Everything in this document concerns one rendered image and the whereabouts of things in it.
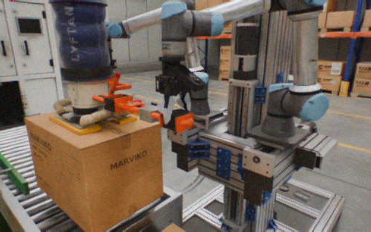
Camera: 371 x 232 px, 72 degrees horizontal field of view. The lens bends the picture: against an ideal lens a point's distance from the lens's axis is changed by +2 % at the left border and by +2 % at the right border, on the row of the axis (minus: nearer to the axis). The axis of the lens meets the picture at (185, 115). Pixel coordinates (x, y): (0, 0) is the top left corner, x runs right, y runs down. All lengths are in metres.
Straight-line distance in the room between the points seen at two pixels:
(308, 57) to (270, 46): 0.38
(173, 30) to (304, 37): 0.49
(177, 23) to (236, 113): 0.79
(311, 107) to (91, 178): 0.88
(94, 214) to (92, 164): 0.21
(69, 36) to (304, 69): 0.94
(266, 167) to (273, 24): 0.69
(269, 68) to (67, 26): 0.96
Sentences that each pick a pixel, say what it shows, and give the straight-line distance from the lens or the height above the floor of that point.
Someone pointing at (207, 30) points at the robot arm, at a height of 1.48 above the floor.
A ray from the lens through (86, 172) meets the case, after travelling 1.05.
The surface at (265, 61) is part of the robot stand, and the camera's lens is 1.41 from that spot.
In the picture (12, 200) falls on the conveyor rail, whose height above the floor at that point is 0.60.
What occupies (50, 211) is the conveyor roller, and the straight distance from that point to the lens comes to 1.68.
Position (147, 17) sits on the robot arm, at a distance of 1.44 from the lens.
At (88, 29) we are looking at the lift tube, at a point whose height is 1.50.
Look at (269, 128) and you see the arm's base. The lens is 1.21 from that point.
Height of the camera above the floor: 1.46
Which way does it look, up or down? 17 degrees down
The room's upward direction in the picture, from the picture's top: straight up
